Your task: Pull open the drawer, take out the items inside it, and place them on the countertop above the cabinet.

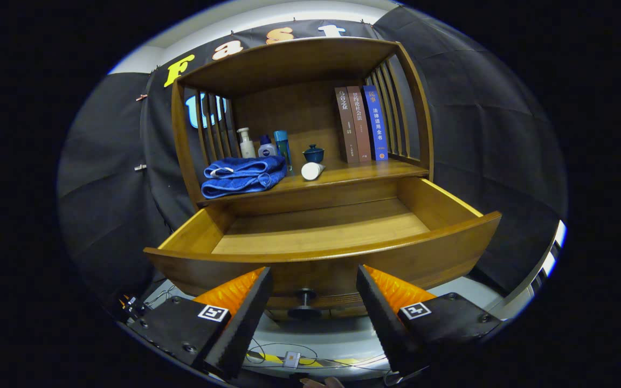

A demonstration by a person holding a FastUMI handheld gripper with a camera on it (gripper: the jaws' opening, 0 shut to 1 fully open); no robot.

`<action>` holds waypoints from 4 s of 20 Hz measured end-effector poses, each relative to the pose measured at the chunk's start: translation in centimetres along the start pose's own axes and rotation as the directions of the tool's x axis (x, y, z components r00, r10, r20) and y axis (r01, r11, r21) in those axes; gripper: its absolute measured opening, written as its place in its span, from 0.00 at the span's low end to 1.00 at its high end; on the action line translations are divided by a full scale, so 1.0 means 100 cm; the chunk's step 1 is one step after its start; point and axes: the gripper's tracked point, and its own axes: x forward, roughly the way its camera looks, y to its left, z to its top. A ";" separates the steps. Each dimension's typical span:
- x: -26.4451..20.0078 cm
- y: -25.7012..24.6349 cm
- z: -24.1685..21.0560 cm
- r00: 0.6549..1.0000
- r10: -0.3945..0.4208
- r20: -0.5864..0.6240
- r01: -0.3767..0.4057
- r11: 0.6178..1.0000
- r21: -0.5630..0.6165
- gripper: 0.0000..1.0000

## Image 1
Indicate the white pump bottle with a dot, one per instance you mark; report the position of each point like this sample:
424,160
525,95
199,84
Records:
246,148

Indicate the blue book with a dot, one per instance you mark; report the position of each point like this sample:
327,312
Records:
376,124

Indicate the small white floor box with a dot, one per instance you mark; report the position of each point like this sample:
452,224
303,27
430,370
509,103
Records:
291,360

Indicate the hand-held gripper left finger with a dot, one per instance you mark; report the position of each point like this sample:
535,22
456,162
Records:
240,328

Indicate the white tube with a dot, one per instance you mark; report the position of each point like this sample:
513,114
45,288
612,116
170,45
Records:
310,171

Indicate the wooden cabinet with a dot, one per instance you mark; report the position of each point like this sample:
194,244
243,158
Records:
299,113

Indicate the yellow black floor tape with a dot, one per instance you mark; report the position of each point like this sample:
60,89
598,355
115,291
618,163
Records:
273,358

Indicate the teal slim bottle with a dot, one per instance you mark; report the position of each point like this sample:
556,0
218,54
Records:
282,143

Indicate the white blue-capped lotion bottle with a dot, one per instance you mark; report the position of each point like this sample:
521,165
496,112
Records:
267,150

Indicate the wooden drawer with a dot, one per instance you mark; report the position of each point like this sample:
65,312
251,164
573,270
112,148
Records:
316,237

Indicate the blue folded towel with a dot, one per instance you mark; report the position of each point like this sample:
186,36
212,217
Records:
240,180

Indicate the reddish brown book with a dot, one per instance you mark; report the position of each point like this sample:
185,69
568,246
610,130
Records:
359,124

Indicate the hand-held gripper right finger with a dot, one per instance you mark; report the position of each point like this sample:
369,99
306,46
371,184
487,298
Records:
383,323

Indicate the blue lidded teacup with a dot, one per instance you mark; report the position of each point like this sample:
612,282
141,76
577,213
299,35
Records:
314,155

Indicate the wooden countertop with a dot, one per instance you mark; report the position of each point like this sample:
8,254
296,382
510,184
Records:
364,171

